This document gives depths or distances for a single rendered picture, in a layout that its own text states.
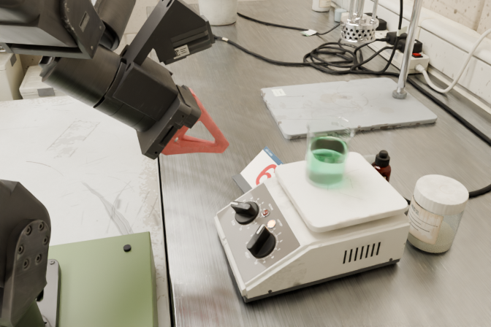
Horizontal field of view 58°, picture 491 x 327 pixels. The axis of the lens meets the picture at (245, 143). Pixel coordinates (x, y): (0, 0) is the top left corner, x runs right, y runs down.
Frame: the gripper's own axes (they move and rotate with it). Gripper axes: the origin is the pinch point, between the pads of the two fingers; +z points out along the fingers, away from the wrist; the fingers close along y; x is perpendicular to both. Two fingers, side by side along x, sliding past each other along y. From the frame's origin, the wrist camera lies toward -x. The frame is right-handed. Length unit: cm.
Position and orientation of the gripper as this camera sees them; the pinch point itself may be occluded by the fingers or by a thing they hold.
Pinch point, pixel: (220, 144)
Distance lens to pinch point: 50.5
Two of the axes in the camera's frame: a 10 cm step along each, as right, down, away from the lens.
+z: 7.3, 4.2, 5.4
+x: -6.1, 7.6, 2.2
